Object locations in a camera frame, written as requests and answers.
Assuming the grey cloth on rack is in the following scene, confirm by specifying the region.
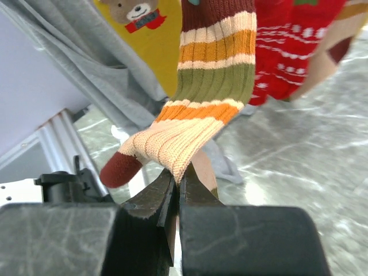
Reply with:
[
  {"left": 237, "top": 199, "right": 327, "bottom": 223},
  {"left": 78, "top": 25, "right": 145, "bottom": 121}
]
[{"left": 0, "top": 0, "right": 245, "bottom": 185}]

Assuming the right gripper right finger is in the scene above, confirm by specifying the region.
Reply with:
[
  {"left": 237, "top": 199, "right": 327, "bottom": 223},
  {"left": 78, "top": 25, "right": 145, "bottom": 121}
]
[{"left": 179, "top": 166, "right": 331, "bottom": 275}]

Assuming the red snowflake christmas sock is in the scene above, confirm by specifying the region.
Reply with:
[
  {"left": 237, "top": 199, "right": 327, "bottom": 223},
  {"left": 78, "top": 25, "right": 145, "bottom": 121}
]
[{"left": 249, "top": 0, "right": 345, "bottom": 106}]

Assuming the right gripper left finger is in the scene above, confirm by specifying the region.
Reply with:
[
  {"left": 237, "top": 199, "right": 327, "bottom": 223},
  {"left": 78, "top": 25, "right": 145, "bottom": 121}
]
[{"left": 1, "top": 170, "right": 175, "bottom": 275}]

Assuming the striped brown orange sock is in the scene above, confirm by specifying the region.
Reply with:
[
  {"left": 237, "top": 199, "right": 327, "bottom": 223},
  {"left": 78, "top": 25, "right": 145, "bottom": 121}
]
[{"left": 100, "top": 1, "right": 257, "bottom": 188}]

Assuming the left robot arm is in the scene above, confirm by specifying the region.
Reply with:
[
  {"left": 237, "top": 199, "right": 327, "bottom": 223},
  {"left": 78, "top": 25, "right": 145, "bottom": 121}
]
[{"left": 1, "top": 155, "right": 113, "bottom": 206}]

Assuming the yellow bear sock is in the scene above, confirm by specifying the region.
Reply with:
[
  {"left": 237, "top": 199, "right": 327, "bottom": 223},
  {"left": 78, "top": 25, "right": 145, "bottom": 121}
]
[{"left": 94, "top": 0, "right": 182, "bottom": 96}]

